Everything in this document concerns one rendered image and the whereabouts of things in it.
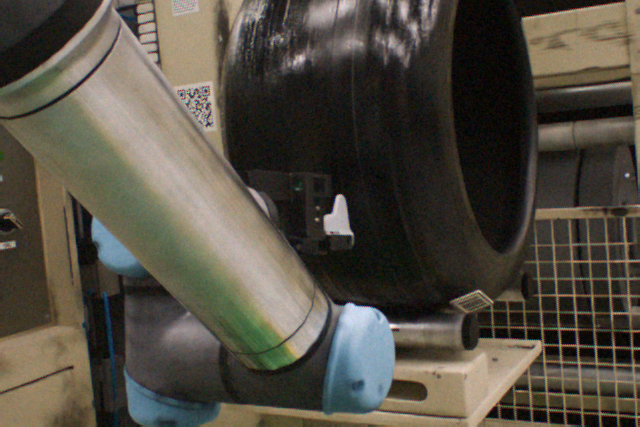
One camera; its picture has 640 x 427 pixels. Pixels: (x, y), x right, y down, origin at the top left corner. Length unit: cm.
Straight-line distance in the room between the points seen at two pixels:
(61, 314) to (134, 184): 92
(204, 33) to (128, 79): 84
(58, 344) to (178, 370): 66
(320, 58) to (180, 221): 50
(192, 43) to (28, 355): 52
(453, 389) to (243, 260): 56
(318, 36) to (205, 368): 45
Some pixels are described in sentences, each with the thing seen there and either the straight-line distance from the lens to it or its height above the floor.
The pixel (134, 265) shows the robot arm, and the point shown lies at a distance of 59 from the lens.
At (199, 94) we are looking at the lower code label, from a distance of 121.
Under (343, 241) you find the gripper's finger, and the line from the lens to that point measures 79.
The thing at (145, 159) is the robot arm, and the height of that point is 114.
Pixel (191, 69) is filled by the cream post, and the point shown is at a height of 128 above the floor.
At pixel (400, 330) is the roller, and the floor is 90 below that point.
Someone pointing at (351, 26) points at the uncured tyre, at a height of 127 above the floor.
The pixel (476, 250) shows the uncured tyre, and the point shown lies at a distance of 96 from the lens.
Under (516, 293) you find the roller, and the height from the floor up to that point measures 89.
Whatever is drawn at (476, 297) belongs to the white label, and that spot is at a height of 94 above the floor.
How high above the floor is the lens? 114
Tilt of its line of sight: 3 degrees down
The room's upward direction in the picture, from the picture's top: 5 degrees counter-clockwise
